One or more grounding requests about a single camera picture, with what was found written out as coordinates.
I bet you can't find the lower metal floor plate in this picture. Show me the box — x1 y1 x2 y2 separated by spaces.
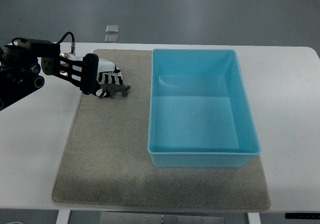
104 34 119 43

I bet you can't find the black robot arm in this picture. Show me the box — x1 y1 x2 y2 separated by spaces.
0 32 100 110

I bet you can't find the brown toy hippo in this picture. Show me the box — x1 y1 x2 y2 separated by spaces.
100 84 131 99

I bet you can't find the metal floor plate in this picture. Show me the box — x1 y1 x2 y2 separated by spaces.
105 25 120 33
104 34 119 43

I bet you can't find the blue plastic box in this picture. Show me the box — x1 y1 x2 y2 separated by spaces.
147 49 261 167

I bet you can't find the grey metal table crossbar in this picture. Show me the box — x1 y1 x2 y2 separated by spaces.
99 212 226 224

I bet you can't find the grey felt mat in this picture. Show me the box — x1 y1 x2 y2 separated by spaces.
52 50 271 212

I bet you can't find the upper metal floor plate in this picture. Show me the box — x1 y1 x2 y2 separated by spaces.
105 25 120 33

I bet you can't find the black white robotic hand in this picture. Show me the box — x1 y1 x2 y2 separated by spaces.
95 57 123 98

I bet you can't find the black table control panel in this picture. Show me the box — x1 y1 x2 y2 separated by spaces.
285 212 320 220

